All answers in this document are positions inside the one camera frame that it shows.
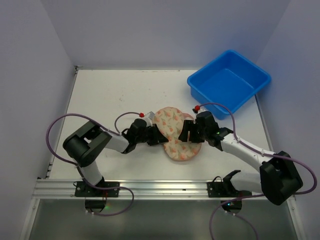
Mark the floral peach laundry bag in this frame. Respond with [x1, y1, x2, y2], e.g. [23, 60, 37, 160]
[152, 106, 202, 162]

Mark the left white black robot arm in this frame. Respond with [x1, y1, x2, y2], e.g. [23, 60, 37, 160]
[62, 119, 169, 189]

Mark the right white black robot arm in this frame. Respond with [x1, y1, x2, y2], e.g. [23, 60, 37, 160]
[178, 111, 303, 206]

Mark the blue plastic bin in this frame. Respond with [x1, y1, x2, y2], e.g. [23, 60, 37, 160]
[187, 50, 272, 114]

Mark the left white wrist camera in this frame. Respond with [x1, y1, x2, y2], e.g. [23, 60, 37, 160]
[143, 111, 155, 126]

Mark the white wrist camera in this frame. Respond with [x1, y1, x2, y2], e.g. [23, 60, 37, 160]
[192, 105, 203, 116]
[143, 111, 155, 126]

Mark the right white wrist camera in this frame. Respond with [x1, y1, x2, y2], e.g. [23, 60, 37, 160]
[192, 105, 203, 116]

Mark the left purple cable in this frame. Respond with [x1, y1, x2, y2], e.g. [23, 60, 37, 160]
[46, 111, 145, 166]

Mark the purple cable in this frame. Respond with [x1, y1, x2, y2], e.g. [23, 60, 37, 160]
[191, 102, 317, 196]
[46, 111, 145, 166]

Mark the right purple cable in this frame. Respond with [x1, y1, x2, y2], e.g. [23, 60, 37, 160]
[191, 102, 317, 196]

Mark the aluminium mounting rail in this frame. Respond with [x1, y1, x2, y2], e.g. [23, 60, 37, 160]
[32, 179, 256, 200]

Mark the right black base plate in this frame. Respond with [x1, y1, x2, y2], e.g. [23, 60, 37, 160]
[206, 170, 252, 198]

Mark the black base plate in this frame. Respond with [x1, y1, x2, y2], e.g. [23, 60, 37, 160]
[206, 170, 252, 198]
[73, 181, 120, 198]

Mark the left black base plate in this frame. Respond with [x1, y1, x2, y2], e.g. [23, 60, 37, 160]
[73, 181, 120, 198]

